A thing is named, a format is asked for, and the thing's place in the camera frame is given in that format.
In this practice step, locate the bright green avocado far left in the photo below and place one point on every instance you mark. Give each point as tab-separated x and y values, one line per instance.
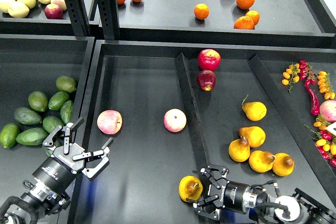
9	134

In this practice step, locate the bright red apple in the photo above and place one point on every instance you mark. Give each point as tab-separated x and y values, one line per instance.
209	59

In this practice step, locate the yellow pear top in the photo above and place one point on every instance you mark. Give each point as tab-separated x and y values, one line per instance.
255	111

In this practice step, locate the green avocado middle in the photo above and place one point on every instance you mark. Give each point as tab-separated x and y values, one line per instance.
57	100

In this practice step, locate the black tray divider right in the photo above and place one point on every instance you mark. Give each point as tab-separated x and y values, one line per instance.
293	120

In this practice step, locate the black shelf upright left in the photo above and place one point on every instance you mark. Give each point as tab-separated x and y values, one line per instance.
78	16

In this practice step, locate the dark green avocado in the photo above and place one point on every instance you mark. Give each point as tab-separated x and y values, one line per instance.
48	152

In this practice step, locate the red apple on shelf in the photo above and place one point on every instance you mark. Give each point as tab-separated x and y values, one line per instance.
53	11

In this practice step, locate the red chili pepper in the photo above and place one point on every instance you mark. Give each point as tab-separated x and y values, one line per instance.
314	102

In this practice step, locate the black left tray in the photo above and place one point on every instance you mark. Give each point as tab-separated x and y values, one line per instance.
33	63

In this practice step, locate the black tray divider left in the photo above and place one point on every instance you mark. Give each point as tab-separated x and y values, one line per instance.
194	122

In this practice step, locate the pale yellow pear front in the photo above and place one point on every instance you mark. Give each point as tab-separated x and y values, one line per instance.
18	10

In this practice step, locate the green avocado bottom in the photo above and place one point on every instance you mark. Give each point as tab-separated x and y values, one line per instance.
32	137

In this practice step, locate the dark avocado left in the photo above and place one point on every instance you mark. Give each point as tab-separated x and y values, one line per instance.
27	116

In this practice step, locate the pink apple left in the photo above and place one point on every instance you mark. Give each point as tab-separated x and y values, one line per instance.
109	122

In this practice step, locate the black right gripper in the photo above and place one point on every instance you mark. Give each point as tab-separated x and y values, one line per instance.
229	195

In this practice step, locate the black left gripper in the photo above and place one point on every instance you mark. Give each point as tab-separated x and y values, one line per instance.
58	171

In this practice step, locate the black tray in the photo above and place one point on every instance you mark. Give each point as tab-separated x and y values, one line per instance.
33	63
147	161

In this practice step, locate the black shelf upright right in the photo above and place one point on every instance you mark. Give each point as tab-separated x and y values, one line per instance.
109	19

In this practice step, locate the mixed cherry tomatoes lower right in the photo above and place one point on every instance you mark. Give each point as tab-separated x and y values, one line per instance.
323	139

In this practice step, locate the red cherry tomato cluster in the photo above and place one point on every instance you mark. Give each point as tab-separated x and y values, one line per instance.
306	72

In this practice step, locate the pink apple right edge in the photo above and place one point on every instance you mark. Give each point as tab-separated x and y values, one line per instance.
327	110

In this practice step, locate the green avocado top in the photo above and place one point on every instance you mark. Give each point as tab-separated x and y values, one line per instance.
66	83

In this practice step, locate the pink apple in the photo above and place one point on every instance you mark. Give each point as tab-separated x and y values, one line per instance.
109	122
174	120

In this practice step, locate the green avocado upper left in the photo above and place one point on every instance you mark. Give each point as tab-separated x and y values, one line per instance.
38	101

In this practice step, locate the black middle tray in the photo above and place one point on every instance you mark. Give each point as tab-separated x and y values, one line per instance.
147	161

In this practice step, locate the pink apple centre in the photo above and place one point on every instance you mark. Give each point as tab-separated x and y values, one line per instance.
174	120

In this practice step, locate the orange cherry tomato cluster left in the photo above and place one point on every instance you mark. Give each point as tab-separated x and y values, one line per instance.
291	76

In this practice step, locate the black shelf upright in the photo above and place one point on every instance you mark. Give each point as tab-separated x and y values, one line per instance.
109	19
78	16

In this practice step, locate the green avocado by tray edge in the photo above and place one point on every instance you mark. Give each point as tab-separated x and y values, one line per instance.
66	111

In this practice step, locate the pink peach on shelf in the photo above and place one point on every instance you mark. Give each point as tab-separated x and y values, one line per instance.
60	3

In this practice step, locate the black tray divider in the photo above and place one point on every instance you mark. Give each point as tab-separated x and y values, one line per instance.
194	122
293	120

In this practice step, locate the white label card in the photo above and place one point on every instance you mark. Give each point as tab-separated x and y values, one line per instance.
331	128

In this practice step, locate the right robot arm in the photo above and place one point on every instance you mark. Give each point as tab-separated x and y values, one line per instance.
264	202

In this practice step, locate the green avocado centre low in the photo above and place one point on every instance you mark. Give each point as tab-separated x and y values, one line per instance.
50	122

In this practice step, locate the dark red apple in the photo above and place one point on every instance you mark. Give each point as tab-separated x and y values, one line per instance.
206	80

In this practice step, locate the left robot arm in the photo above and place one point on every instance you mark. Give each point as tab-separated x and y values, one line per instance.
48	195

